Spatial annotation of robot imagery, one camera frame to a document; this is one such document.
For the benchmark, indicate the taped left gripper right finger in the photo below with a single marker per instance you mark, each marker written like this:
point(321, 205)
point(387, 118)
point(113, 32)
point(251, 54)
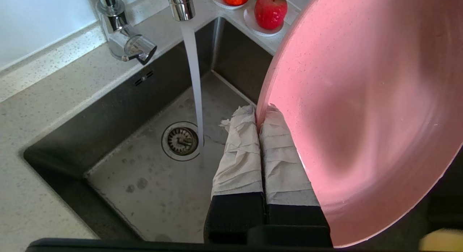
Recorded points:
point(282, 172)

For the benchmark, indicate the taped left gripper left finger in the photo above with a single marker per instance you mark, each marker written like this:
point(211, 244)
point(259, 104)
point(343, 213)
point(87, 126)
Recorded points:
point(238, 165)

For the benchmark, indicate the pink plate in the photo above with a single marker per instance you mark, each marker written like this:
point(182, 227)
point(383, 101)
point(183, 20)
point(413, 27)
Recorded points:
point(379, 100)

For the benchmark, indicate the chrome faucet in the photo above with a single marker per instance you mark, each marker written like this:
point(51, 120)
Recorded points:
point(123, 38)

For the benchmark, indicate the yellow green sponge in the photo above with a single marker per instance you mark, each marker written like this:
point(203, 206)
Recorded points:
point(441, 241)

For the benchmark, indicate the stainless steel sink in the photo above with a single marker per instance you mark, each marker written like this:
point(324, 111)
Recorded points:
point(144, 154)

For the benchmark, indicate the round metal drain strainer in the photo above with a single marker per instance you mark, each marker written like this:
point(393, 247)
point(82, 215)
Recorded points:
point(179, 140)

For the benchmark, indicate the running water stream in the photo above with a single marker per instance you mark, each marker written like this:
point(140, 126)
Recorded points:
point(195, 82)

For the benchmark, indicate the red apple on dish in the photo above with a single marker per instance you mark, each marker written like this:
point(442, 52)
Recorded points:
point(251, 22)

